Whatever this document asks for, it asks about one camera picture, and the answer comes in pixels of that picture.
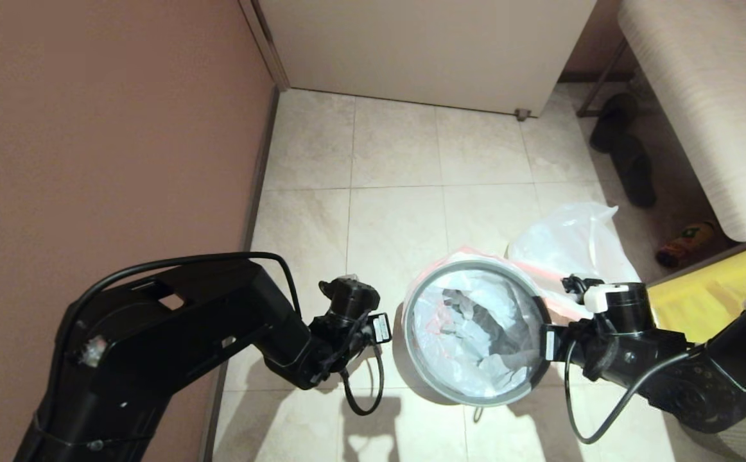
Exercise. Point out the dark metal bench leg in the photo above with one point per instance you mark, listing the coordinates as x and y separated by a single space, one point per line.
598 83

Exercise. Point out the orange brown shoe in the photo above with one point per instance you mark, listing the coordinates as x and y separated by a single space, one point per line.
684 245

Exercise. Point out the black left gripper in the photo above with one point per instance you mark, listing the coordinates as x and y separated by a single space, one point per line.
360 337

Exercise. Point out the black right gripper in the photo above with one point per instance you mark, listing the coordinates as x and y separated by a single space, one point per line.
585 346

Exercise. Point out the yellow fabric bag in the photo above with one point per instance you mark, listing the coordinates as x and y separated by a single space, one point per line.
700 301

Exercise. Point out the white plastic bag orange trim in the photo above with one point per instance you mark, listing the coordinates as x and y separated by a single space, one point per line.
476 333

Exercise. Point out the used white printed trash bag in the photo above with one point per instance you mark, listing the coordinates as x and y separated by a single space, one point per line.
578 237

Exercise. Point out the white door panel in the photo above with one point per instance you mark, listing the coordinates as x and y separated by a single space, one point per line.
424 51

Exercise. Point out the black slipper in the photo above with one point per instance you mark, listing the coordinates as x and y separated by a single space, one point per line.
612 122
635 176

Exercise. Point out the small metal door stopper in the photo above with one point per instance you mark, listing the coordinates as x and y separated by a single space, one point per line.
522 115

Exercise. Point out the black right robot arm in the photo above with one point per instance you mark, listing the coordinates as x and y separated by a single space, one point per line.
707 372

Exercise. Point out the wood grain bench top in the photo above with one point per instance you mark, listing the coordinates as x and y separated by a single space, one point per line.
700 96

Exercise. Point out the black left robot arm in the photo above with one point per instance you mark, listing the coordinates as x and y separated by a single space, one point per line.
155 346

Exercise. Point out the grey door frame strip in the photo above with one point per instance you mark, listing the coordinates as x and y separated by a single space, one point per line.
267 45

